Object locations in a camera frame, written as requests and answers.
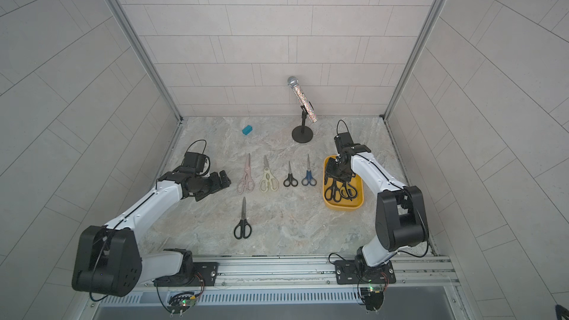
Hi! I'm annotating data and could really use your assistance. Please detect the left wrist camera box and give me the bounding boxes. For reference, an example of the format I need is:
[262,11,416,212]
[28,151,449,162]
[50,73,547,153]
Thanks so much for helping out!
[182,151,208,174]

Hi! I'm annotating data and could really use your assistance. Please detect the black microphone stand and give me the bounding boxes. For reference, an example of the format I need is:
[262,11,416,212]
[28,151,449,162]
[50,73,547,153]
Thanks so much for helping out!
[291,106,314,144]

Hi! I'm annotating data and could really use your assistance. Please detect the yellow storage tray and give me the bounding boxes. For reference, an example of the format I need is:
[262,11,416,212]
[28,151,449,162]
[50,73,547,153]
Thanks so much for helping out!
[322,156,365,211]

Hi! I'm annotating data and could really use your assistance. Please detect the controller board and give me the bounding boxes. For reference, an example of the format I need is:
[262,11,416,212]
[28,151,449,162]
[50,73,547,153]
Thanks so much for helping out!
[358,287,385,312]
[167,291,198,317]

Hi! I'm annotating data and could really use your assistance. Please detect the large black scissors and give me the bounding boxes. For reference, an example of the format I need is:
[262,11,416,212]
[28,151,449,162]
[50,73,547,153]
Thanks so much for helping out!
[234,197,252,240]

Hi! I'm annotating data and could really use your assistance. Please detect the pink scissors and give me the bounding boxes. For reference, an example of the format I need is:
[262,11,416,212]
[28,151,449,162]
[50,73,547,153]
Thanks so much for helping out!
[237,154,255,195]

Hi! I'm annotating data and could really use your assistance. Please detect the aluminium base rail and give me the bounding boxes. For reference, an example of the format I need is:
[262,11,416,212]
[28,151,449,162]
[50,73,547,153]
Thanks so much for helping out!
[136,255,460,306]

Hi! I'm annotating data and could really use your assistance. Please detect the black scissors in tray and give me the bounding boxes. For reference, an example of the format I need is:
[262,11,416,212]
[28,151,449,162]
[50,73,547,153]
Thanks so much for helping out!
[339,182,358,200]
[324,176,342,203]

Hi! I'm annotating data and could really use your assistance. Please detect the glitter microphone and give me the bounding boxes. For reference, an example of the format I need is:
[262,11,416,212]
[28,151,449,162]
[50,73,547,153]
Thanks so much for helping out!
[287,76,317,123]

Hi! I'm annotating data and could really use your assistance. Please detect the left controller board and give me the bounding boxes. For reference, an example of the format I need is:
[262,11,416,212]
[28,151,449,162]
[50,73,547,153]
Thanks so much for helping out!
[167,291,198,317]

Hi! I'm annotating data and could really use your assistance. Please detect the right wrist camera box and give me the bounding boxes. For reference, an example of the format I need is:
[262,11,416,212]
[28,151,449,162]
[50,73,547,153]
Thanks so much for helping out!
[334,132,362,156]

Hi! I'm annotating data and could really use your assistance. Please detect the small black scissors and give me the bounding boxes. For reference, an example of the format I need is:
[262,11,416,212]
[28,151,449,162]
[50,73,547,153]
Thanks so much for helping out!
[283,161,299,188]

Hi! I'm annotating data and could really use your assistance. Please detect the right controller board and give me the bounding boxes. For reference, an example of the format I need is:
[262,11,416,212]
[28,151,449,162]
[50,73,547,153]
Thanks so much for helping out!
[358,287,385,312]

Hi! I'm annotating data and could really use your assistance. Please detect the cream kitchen scissors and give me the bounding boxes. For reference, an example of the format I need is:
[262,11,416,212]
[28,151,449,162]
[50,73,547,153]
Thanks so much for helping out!
[259,156,279,193]

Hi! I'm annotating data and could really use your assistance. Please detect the blue handled scissors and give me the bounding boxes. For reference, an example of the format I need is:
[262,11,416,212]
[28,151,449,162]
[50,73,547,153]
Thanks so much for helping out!
[302,155,317,187]

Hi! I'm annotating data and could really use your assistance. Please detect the teal small block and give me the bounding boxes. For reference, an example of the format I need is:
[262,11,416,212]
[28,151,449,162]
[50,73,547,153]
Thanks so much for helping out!
[242,125,253,136]

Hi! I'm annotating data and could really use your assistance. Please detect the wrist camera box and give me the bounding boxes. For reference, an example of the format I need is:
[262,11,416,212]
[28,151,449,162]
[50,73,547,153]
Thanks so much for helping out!
[182,151,208,174]
[334,132,362,156]

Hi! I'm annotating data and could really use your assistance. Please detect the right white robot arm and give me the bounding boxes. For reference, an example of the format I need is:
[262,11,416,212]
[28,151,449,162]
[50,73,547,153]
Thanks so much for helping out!
[325,152,429,273]

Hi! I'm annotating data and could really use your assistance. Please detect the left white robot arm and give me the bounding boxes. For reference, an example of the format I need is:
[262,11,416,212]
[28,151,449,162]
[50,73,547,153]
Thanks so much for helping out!
[71,169,231,296]

